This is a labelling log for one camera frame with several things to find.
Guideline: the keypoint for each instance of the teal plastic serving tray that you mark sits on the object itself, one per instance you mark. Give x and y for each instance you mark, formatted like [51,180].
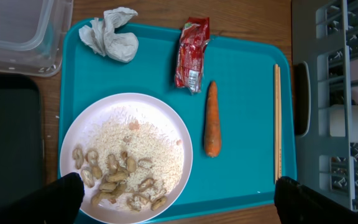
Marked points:
[242,175]

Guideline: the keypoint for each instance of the red snack wrapper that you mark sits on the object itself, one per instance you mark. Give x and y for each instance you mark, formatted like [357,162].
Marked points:
[195,36]

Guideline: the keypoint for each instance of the grey dishwasher rack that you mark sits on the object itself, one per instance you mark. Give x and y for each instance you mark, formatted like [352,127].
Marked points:
[324,42]

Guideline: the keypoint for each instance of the orange carrot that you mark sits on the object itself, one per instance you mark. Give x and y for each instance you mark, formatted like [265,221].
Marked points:
[212,129]

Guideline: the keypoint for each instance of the white plate with food scraps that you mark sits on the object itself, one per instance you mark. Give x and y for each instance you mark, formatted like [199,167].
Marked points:
[134,155]

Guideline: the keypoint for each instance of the clear plastic waste bin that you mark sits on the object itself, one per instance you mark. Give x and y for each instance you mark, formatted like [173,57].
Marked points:
[32,34]

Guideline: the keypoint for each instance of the black plastic tray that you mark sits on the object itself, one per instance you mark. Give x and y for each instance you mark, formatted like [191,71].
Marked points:
[21,141]

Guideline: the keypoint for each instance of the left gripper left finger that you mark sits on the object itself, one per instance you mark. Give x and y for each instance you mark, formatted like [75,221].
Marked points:
[58,202]

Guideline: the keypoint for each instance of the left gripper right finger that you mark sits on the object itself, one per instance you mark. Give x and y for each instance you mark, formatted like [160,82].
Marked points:
[296,203]

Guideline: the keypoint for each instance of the wooden chopstick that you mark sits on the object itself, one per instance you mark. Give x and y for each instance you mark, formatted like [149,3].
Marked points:
[276,122]
[279,124]

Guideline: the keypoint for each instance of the white tissue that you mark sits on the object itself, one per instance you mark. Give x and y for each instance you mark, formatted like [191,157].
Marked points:
[102,38]

